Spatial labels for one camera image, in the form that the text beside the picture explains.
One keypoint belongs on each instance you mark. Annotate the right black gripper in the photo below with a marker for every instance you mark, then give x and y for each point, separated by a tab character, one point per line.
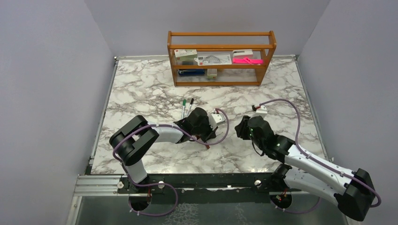
241	127

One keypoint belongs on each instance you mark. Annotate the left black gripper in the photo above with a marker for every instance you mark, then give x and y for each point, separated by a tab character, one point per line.
211	134

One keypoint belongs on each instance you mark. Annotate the white marker black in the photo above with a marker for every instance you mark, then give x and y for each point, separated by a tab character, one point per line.
188	110

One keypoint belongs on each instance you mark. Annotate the white marker green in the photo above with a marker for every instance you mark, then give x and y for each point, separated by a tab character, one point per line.
182	112

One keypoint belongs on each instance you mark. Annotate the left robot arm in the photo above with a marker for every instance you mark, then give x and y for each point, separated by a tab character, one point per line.
131	142

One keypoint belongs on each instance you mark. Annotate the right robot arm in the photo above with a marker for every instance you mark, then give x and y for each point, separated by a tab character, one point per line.
351	191

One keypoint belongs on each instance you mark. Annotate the green box lower shelf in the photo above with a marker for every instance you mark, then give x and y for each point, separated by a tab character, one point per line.
212	74

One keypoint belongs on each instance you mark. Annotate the green box shelf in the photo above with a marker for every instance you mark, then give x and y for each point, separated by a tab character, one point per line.
185	54
212	74

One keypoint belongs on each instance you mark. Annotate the blue stapler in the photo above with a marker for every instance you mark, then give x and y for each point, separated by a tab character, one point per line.
191	72

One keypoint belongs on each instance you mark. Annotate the wooden shelf rack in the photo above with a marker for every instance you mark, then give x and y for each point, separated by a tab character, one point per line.
262	43

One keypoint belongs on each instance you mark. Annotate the green box upper shelf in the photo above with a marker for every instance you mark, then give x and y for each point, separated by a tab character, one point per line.
185	54

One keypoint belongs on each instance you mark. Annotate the ruler set package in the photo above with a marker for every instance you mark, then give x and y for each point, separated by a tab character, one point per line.
213	60

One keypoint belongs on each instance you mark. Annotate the pink stapler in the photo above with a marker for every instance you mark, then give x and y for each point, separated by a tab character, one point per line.
247	61

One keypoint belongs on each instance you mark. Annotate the white box upper shelf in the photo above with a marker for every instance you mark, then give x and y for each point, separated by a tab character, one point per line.
241	54

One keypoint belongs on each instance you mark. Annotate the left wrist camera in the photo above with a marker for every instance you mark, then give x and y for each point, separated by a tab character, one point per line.
216	118

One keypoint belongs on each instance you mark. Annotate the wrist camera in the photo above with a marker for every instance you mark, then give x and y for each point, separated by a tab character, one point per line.
259	111
216	118

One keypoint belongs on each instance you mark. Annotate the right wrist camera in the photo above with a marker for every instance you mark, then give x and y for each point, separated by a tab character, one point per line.
259	111

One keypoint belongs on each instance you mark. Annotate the black mounting rail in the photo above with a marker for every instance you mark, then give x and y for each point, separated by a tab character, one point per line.
202	188

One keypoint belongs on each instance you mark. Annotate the aluminium frame rail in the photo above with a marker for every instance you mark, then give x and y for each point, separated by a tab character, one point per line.
91	185

